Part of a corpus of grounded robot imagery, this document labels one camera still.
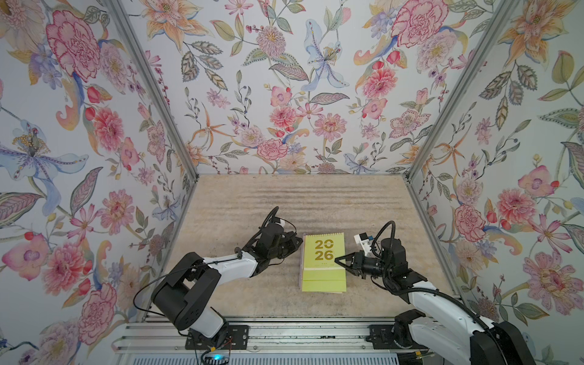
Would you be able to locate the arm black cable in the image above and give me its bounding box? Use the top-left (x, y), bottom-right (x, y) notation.
top-left (133, 206), bottom-right (297, 320)
top-left (370, 221), bottom-right (494, 329)

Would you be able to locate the lime green calendar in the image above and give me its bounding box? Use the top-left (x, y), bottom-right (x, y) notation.
top-left (300, 233), bottom-right (347, 294)

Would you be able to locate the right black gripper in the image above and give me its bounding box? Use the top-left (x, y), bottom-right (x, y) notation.
top-left (335, 251), bottom-right (393, 279)

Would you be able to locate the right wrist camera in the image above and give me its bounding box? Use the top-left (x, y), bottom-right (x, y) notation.
top-left (354, 233), bottom-right (374, 257)

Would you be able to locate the aluminium corner post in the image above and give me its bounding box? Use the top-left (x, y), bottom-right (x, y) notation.
top-left (104, 0), bottom-right (199, 183)
top-left (404, 0), bottom-right (516, 184)

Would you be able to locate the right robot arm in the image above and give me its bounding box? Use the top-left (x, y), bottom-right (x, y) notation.
top-left (335, 238), bottom-right (535, 364)

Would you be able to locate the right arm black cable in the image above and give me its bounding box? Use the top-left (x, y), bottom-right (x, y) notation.
top-left (370, 221), bottom-right (494, 329)

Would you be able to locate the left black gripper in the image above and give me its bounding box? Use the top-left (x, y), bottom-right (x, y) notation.
top-left (267, 231), bottom-right (306, 261)

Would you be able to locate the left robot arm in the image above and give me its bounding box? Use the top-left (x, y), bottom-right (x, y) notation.
top-left (151, 218), bottom-right (303, 350)

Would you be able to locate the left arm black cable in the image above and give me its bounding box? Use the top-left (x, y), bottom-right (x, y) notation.
top-left (133, 206), bottom-right (297, 320)

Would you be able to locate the left aluminium corner post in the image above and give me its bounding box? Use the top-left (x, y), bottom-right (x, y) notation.
top-left (104, 0), bottom-right (199, 183)

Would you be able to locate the right aluminium corner post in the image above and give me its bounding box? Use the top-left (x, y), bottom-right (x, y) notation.
top-left (404, 0), bottom-right (516, 184)

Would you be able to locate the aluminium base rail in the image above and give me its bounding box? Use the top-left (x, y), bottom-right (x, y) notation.
top-left (111, 316), bottom-right (509, 365)

